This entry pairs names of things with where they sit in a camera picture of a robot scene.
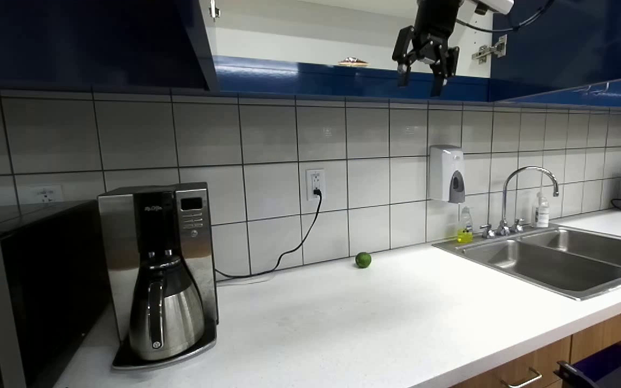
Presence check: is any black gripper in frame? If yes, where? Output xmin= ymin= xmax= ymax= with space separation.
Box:
xmin=393 ymin=0 xmax=461 ymax=95

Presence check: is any blue upper cabinet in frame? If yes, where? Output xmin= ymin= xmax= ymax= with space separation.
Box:
xmin=206 ymin=0 xmax=621 ymax=109

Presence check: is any wooden lower cabinet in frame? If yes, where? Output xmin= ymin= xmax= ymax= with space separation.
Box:
xmin=456 ymin=315 xmax=621 ymax=388

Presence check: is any blue open cabinet door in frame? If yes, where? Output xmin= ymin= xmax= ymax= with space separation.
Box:
xmin=0 ymin=0 xmax=216 ymax=91

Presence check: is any white soap dispenser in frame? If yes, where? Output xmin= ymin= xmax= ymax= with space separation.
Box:
xmin=429 ymin=146 xmax=465 ymax=203

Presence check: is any chrome sink faucet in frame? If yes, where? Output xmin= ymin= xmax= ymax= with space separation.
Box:
xmin=481 ymin=166 xmax=561 ymax=239

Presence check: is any green lime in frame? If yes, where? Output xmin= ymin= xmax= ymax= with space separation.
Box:
xmin=353 ymin=252 xmax=373 ymax=269

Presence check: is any steel kitchen sink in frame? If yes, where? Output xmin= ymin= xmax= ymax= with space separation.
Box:
xmin=443 ymin=227 xmax=621 ymax=299

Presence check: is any black coffee maker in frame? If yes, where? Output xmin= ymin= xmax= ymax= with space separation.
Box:
xmin=98 ymin=182 xmax=221 ymax=368

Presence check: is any steel coffee carafe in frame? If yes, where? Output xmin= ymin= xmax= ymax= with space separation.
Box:
xmin=128 ymin=265 xmax=208 ymax=363

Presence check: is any black microwave oven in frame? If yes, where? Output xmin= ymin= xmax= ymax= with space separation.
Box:
xmin=0 ymin=201 xmax=110 ymax=388

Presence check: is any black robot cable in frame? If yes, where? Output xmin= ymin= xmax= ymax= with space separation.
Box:
xmin=456 ymin=0 xmax=558 ymax=37

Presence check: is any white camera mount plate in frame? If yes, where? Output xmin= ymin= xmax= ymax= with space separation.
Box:
xmin=473 ymin=0 xmax=516 ymax=16

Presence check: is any white wall outlet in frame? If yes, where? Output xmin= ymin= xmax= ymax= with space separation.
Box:
xmin=306 ymin=170 xmax=326 ymax=203

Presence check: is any black power cord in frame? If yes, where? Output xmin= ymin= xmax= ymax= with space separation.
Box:
xmin=213 ymin=187 xmax=326 ymax=283

